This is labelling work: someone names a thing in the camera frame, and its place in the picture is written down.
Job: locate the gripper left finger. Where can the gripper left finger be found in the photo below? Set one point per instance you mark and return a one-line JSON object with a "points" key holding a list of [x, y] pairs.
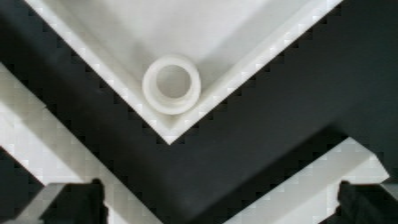
{"points": [[65, 204]]}

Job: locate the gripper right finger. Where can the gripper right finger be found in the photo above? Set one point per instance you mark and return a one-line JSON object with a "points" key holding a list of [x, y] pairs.
{"points": [[367, 204]]}

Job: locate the white square tabletop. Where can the white square tabletop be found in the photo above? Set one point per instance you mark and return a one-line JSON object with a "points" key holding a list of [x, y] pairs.
{"points": [[175, 49]]}

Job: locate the white U-shaped obstacle fence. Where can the white U-shaped obstacle fence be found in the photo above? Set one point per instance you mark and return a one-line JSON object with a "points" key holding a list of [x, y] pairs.
{"points": [[55, 158]]}

